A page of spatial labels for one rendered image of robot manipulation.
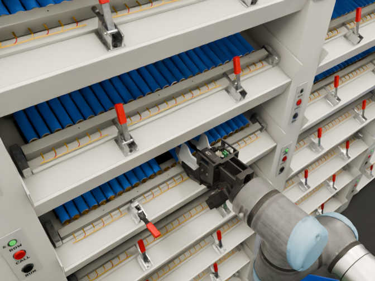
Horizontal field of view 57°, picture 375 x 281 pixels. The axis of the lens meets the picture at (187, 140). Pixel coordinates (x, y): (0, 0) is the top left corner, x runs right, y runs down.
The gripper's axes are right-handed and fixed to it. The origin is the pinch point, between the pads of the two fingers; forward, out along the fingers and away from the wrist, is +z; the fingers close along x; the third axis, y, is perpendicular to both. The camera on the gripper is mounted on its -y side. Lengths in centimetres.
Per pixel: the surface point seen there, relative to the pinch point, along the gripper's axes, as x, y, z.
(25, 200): 36.1, 15.6, -7.8
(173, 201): 9.0, -6.0, -7.4
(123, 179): 16.6, -0.8, 1.0
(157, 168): 8.4, -1.3, -0.3
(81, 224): 28.9, -2.0, -3.3
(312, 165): -63, -44, -3
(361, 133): -95, -42, -5
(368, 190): -124, -97, -11
